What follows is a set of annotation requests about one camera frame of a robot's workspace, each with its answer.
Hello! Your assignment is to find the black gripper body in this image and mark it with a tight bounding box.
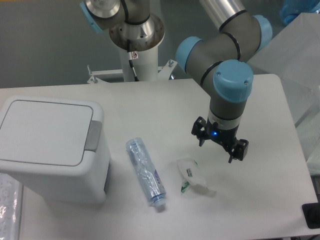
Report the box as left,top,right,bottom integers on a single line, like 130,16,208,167
201,118,240,152

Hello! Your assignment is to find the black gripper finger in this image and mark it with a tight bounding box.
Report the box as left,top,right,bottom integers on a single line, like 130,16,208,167
227,139,249,163
191,116,210,146

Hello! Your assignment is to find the white push-lid trash can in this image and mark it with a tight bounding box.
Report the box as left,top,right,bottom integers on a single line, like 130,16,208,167
0,95,111,204

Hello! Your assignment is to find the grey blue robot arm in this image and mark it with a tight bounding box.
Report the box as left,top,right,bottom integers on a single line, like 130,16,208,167
79,0,273,161

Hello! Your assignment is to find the crumpled clear plastic wrapper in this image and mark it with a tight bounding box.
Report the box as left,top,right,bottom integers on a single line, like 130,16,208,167
176,157,217,198

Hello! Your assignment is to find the crushed clear plastic bottle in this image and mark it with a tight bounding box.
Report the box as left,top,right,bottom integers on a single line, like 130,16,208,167
125,137,166,212

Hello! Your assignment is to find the black device at edge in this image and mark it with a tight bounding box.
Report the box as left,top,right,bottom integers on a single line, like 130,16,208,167
302,202,320,229

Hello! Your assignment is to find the translucent white storage box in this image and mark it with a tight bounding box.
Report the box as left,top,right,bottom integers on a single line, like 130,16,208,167
249,13,320,176

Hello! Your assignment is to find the clear bubble wrap sheet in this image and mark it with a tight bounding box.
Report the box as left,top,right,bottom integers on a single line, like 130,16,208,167
0,173,23,240

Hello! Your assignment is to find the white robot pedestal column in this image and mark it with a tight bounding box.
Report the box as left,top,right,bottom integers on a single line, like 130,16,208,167
118,46,158,82

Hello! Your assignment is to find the white metal mounting bracket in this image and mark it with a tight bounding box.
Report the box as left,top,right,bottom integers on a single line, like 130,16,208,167
86,58,180,85

